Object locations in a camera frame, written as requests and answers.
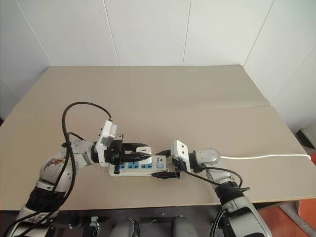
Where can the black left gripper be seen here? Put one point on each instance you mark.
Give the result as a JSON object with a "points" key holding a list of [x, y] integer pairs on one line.
{"points": [[114, 154]]}

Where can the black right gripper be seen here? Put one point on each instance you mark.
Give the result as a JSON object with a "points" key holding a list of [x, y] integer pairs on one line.
{"points": [[178, 166]]}

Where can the white power strip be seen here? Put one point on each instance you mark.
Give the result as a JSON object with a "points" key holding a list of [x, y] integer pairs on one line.
{"points": [[155, 170]]}

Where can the white charger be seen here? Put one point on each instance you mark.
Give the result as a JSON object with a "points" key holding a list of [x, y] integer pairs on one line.
{"points": [[146, 149]]}

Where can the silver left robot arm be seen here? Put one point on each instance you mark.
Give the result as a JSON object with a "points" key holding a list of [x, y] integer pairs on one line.
{"points": [[79, 153]]}

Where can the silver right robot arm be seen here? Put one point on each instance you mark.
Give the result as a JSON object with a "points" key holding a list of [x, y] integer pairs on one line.
{"points": [[209, 156]]}

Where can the dark grey rounded shape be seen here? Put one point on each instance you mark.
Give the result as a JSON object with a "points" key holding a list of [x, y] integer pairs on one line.
{"points": [[127, 225]]}

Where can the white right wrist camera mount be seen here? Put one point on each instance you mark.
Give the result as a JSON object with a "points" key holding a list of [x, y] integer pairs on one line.
{"points": [[180, 149]]}

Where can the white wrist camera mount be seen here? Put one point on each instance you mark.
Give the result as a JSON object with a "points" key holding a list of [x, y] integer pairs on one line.
{"points": [[108, 130], [180, 149]]}

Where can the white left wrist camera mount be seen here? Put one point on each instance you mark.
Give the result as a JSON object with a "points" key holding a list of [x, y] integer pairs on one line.
{"points": [[108, 130]]}

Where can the small metal bracket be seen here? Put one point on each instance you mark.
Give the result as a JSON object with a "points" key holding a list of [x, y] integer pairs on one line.
{"points": [[94, 222]]}

